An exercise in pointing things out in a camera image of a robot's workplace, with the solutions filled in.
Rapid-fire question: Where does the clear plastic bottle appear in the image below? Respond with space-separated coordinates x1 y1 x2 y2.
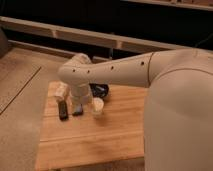
54 82 69 101

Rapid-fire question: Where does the black bowl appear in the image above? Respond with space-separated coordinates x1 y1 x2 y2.
90 84 109 98

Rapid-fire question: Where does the wooden table board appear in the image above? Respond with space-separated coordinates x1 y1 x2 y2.
35 82 147 171

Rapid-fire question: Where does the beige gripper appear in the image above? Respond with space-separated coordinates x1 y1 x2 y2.
70 84 92 105

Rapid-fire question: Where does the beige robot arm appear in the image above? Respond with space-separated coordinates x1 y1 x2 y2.
58 49 213 171

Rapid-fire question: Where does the white wooden rail frame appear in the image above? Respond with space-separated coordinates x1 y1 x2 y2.
0 15 213 64

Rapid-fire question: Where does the black rectangular remote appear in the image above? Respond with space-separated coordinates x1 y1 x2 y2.
58 101 68 120

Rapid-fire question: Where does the white paper cup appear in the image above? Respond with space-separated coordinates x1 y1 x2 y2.
92 97 104 116

